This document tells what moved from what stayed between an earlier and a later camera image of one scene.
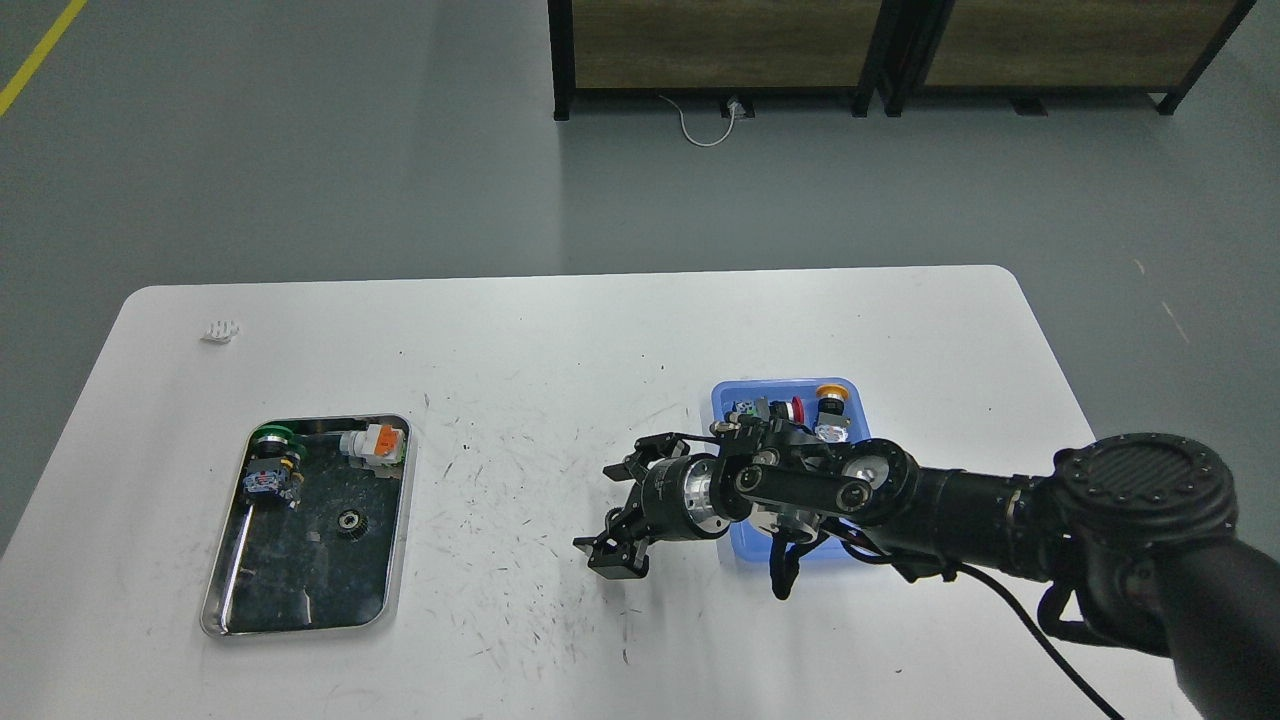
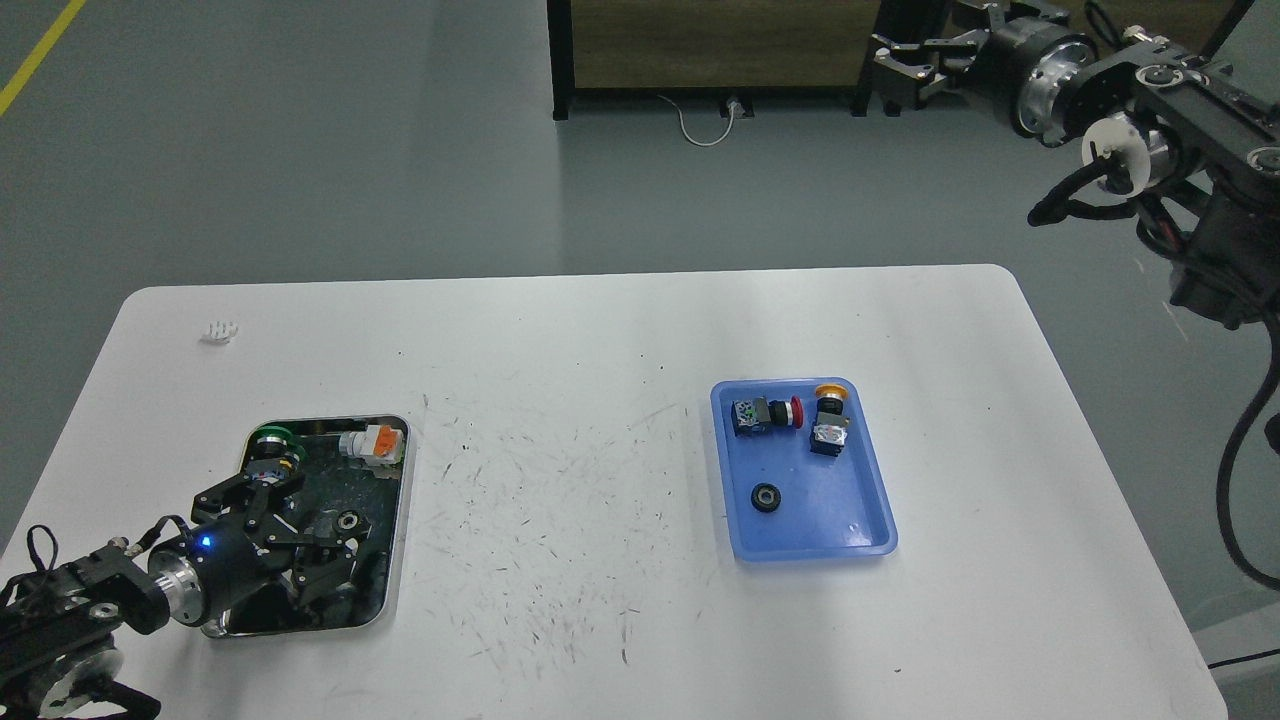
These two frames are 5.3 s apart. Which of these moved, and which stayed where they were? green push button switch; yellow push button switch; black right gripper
Moved: black right gripper
Stayed: yellow push button switch; green push button switch
